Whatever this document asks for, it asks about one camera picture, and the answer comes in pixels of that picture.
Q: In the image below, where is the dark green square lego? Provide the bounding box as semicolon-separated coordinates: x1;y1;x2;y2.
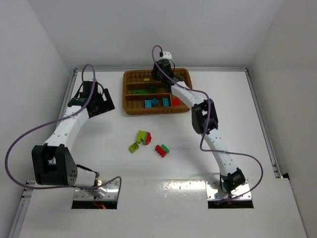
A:
150;86;157;94

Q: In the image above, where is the long teal lego stack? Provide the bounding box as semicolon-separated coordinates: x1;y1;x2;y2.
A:
162;98;170;107

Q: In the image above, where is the green two-stud lego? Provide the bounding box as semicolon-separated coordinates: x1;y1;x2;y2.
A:
132;89;148;95

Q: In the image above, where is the red sloped lego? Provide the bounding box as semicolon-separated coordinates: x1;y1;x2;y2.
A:
172;97;180;106

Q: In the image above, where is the small teal lego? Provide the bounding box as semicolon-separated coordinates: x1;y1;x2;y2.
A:
151;98;159;106

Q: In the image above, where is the teal lego brick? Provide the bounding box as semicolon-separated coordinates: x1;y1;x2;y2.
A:
145;100;152;108

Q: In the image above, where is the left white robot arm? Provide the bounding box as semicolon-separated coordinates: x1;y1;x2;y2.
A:
32;81;115;187

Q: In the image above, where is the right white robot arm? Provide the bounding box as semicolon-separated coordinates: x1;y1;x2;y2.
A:
153;59;246;197

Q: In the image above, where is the brown wicker divided basket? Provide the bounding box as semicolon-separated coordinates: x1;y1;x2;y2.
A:
122;69;190;115

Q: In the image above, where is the lime red green lego assembly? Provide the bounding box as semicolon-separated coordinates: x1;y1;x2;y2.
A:
136;130;152;145

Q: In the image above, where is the lime sloped lego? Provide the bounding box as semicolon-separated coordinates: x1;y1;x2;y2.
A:
128;142;140;153

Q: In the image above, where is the red green lego pair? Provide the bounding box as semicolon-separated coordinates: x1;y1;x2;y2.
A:
155;144;169;157

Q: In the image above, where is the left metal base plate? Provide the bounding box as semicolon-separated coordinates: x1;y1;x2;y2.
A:
73;178;121;202

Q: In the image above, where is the metal base plate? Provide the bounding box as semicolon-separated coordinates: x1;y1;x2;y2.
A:
206;180;252;201
73;178;121;202

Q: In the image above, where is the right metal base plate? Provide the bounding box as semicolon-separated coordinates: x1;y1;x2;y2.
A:
206;180;252;201

